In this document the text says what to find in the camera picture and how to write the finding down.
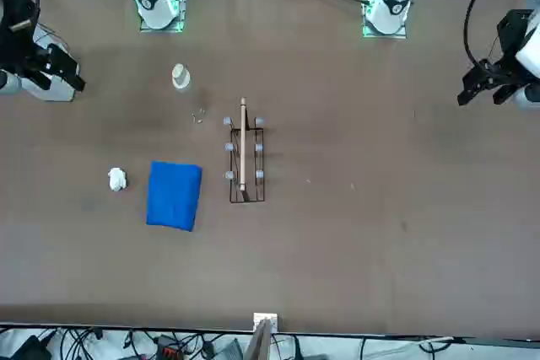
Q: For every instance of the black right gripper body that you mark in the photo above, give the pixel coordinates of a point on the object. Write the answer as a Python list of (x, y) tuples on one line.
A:
[(36, 60)]

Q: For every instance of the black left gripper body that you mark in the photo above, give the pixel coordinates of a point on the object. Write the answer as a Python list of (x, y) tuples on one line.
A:
[(504, 69)]

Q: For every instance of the white tissue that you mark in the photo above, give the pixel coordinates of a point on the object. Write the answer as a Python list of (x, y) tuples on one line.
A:
[(117, 179)]

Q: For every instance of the stainless steel trash bin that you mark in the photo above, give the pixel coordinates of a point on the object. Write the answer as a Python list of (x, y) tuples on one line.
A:
[(57, 88)]

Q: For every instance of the clear bottle with white cap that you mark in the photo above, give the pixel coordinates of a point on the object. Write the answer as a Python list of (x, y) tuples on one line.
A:
[(181, 76)]

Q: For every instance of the folded blue cloth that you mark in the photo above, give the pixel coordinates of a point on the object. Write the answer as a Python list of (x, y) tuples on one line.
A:
[(174, 195)]

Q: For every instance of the black box device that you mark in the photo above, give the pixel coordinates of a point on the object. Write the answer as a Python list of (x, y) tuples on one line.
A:
[(30, 347)]

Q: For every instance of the red and black adapter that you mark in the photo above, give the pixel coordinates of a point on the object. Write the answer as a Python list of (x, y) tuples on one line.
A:
[(169, 349)]

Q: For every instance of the brown wooden board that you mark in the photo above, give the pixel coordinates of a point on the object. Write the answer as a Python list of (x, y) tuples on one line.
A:
[(259, 343)]

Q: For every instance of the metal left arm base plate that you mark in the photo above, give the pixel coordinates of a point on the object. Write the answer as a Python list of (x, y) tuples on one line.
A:
[(367, 18)]

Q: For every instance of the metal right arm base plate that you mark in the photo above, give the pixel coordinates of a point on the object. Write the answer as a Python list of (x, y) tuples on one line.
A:
[(179, 6)]

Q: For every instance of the white table edge bracket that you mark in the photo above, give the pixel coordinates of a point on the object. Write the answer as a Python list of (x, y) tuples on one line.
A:
[(266, 318)]

